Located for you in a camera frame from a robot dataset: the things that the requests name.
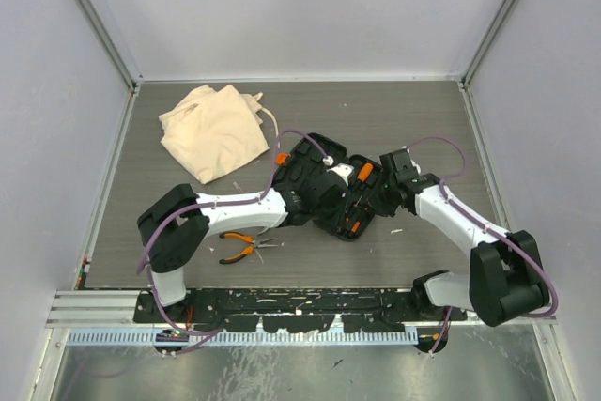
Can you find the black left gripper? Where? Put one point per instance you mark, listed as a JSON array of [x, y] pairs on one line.
[[342, 203]]

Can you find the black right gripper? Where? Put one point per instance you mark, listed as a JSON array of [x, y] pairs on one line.
[[381, 208]]

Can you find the black plastic tool case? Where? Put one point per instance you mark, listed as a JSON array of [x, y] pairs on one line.
[[310, 157]]

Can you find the orange black needle-nose pliers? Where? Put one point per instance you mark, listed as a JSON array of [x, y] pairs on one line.
[[248, 245]]

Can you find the large orange handle screwdriver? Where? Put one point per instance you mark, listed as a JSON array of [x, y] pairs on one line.
[[365, 172]]

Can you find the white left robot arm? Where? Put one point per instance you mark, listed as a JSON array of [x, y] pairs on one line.
[[173, 228]]

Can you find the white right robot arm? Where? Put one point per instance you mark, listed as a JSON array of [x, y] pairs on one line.
[[505, 278]]

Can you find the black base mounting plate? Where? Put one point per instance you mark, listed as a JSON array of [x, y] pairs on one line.
[[300, 310]]

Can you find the beige cloth bag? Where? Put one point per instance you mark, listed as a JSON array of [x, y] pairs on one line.
[[212, 133]]

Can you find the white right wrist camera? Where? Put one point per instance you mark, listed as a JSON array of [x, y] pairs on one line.
[[417, 167]]

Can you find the perforated cable tray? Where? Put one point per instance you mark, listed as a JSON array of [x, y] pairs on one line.
[[139, 337]]

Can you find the aluminium front rail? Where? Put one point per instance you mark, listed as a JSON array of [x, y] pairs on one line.
[[118, 308]]

